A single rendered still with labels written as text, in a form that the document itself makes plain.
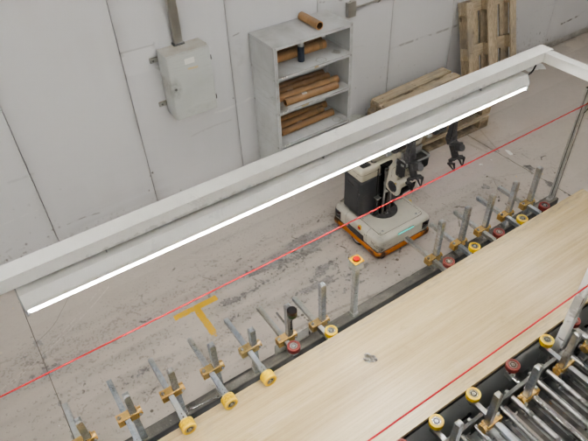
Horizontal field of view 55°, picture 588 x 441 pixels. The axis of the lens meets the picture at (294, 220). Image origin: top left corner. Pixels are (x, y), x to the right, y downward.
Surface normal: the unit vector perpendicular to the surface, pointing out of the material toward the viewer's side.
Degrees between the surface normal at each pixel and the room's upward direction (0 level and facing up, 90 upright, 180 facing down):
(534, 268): 0
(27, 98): 90
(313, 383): 0
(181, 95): 90
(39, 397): 0
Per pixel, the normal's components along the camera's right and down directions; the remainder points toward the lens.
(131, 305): -0.04, -0.75
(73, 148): 0.56, 0.54
